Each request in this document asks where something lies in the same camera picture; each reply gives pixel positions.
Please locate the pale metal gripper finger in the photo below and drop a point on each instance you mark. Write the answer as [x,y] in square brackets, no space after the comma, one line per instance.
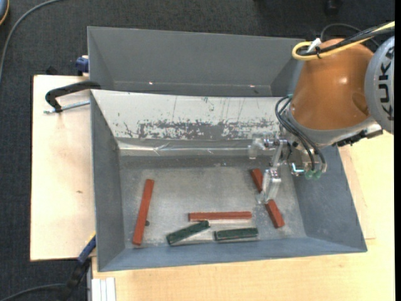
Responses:
[261,142]
[271,183]

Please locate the grey metal bin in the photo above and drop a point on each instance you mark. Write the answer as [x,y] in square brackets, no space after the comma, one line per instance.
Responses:
[194,187]

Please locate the dark green flat block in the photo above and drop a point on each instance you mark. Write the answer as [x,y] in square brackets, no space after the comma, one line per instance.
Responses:
[236,234]
[188,231]

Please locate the red-brown flat block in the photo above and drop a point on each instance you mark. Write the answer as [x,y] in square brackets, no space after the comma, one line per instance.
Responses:
[275,213]
[219,215]
[143,212]

